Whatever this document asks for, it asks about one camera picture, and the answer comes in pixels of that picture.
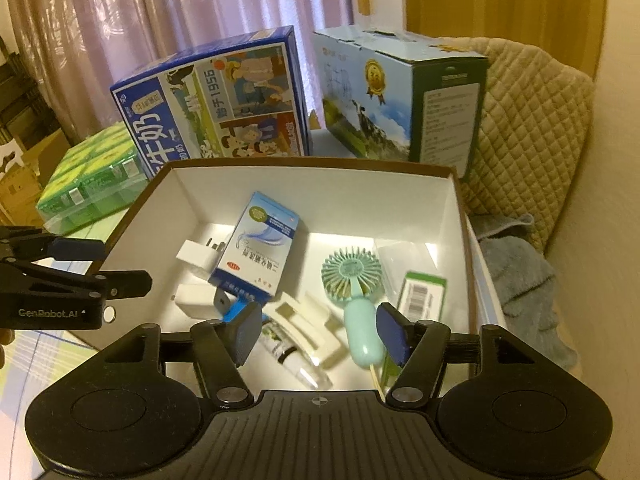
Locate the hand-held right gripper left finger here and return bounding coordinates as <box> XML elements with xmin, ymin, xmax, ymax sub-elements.
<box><xmin>102</xmin><ymin>302</ymin><xmax>264</xmax><ymax>408</ymax></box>

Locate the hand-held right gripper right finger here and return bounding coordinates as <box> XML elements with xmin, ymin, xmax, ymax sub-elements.
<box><xmin>376</xmin><ymin>302</ymin><xmax>535</xmax><ymax>407</ymax></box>

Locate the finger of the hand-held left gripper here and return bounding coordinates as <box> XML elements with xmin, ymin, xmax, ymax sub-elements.
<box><xmin>0</xmin><ymin>226</ymin><xmax>107</xmax><ymax>263</ymax></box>
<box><xmin>65</xmin><ymin>270</ymin><xmax>153</xmax><ymax>303</ymax></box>

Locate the blue cream tube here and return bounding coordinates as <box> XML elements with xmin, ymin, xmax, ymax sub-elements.
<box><xmin>220</xmin><ymin>294</ymin><xmax>263</xmax><ymax>325</ymax></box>

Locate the green medicine box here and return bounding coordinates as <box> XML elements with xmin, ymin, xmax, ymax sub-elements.
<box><xmin>382</xmin><ymin>270</ymin><xmax>448</xmax><ymax>388</ymax></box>

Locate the brown spray bottle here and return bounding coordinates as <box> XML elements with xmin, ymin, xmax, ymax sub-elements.
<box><xmin>260</xmin><ymin>317</ymin><xmax>333</xmax><ymax>391</ymax></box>

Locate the white plug adapter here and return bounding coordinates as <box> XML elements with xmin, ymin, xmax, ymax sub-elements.
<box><xmin>172</xmin><ymin>282</ymin><xmax>226</xmax><ymax>318</ymax></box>

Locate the white plastic hair clip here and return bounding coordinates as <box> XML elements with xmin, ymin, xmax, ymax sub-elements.
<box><xmin>263</xmin><ymin>294</ymin><xmax>351</xmax><ymax>367</ymax></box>

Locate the mint handheld fan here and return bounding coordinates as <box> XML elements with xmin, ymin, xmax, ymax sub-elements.
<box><xmin>320</xmin><ymin>246</ymin><xmax>388</xmax><ymax>396</ymax></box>

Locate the white cuboid phone charger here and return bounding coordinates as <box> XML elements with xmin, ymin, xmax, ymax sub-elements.
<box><xmin>175</xmin><ymin>237</ymin><xmax>231</xmax><ymax>281</ymax></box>

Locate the clear plastic box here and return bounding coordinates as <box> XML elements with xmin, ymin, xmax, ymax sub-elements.
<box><xmin>375</xmin><ymin>240</ymin><xmax>441</xmax><ymax>281</ymax></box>

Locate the blue medicine box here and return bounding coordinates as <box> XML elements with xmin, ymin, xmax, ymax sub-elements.
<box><xmin>207</xmin><ymin>191</ymin><xmax>301</xmax><ymax>293</ymax></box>

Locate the brown cardboard box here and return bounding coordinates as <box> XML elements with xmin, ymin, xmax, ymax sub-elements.
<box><xmin>102</xmin><ymin>157</ymin><xmax>503</xmax><ymax>396</ymax></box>

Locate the checked tablecloth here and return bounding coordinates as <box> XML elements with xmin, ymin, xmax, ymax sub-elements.
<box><xmin>0</xmin><ymin>110</ymin><xmax>351</xmax><ymax>401</ymax></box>

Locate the green wrapped drink carton pack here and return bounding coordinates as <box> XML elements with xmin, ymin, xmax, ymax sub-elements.
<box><xmin>36</xmin><ymin>125</ymin><xmax>151</xmax><ymax>233</ymax></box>

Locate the tan cardboard carton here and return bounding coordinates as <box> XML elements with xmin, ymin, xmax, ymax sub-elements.
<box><xmin>0</xmin><ymin>130</ymin><xmax>71</xmax><ymax>226</ymax></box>

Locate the grey towel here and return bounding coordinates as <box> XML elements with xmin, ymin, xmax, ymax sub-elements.
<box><xmin>472</xmin><ymin>212</ymin><xmax>586</xmax><ymax>376</ymax></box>

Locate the black folding rack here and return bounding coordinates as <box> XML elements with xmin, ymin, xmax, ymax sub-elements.
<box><xmin>0</xmin><ymin>35</ymin><xmax>51</xmax><ymax>151</ymax></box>

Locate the light blue milk carton case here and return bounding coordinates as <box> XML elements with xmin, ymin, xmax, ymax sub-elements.
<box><xmin>312</xmin><ymin>27</ymin><xmax>490</xmax><ymax>181</ymax></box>

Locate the beige quilted chair cover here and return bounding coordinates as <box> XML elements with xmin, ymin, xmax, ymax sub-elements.
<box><xmin>457</xmin><ymin>37</ymin><xmax>598</xmax><ymax>256</ymax></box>

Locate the pink curtain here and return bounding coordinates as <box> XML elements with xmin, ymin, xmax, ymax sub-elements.
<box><xmin>0</xmin><ymin>0</ymin><xmax>371</xmax><ymax>161</ymax></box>

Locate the wooden door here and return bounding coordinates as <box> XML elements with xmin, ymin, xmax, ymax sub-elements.
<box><xmin>405</xmin><ymin>0</ymin><xmax>608</xmax><ymax>81</ymax></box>

